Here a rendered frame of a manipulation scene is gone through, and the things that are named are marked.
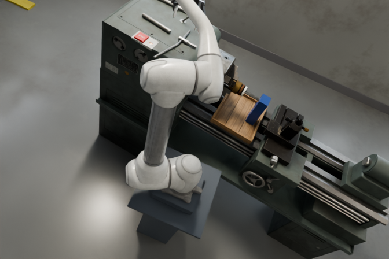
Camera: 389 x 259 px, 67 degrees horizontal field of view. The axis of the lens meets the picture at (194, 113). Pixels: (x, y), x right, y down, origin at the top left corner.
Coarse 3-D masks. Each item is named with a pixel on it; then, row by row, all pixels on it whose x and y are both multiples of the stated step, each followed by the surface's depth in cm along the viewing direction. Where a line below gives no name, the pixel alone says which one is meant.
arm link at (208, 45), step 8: (176, 0) 123; (184, 0) 120; (192, 0) 122; (184, 8) 122; (192, 8) 120; (192, 16) 121; (200, 16) 120; (200, 24) 120; (208, 24) 120; (200, 32) 120; (208, 32) 119; (200, 40) 119; (208, 40) 117; (200, 48) 118; (208, 48) 116; (216, 48) 117; (200, 56) 116
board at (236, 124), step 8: (232, 96) 209; (240, 96) 211; (248, 96) 211; (224, 104) 203; (232, 104) 205; (240, 104) 207; (248, 104) 209; (216, 112) 194; (224, 112) 198; (232, 112) 200; (240, 112) 202; (248, 112) 205; (264, 112) 206; (216, 120) 190; (224, 120) 194; (232, 120) 196; (240, 120) 198; (256, 120) 202; (224, 128) 192; (232, 128) 190; (240, 128) 194; (248, 128) 196; (256, 128) 195; (240, 136) 190; (248, 136) 192
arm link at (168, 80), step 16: (144, 64) 108; (160, 64) 106; (176, 64) 107; (192, 64) 110; (144, 80) 106; (160, 80) 105; (176, 80) 106; (192, 80) 108; (160, 96) 109; (176, 96) 110; (160, 112) 118; (160, 128) 123; (160, 144) 130; (144, 160) 140; (160, 160) 139; (128, 176) 143; (144, 176) 141; (160, 176) 143
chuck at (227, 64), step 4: (224, 52) 181; (224, 56) 177; (228, 56) 179; (232, 56) 182; (224, 60) 175; (228, 60) 176; (232, 60) 177; (224, 64) 174; (228, 64) 174; (232, 64) 188; (224, 68) 173; (228, 68) 173; (224, 72) 173
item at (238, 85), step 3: (234, 81) 186; (237, 81) 184; (237, 84) 183; (240, 84) 184; (243, 84) 185; (228, 87) 187; (231, 87) 185; (234, 87) 184; (237, 87) 183; (240, 87) 184; (243, 87) 184; (234, 90) 184; (237, 90) 184; (240, 90) 184; (243, 90) 183; (234, 93) 186; (237, 93) 186; (240, 93) 184
